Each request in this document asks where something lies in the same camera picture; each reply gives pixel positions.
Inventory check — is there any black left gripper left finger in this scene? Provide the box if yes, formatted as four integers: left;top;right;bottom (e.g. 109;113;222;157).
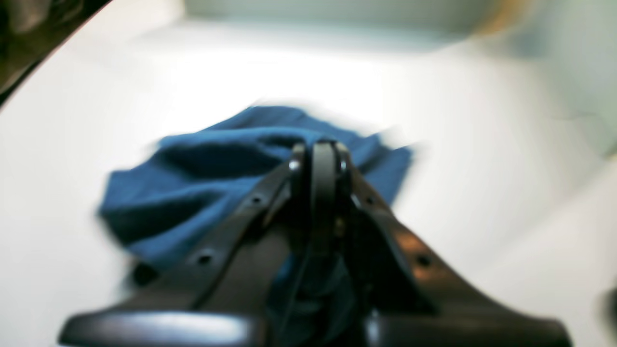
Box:
59;144;306;347

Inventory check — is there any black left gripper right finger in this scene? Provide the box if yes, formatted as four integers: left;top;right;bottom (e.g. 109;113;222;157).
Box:
312;141;572;347

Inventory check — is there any dark blue t-shirt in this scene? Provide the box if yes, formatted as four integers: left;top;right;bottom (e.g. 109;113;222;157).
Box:
99;106;413;347

